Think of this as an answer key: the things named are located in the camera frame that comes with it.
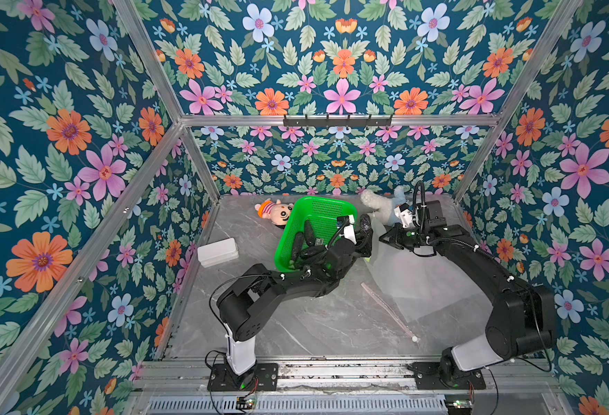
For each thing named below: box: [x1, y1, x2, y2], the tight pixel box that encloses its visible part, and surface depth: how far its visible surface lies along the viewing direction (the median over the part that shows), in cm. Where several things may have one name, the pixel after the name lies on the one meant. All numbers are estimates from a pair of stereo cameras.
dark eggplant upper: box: [304, 219, 316, 247], surface depth 104 cm
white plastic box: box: [197, 237, 240, 269], surface depth 98 cm
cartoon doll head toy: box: [254, 198, 295, 226], surface depth 107 cm
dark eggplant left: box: [291, 231, 304, 262], surface depth 101 cm
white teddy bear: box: [359, 185, 407, 227], surface depth 109 cm
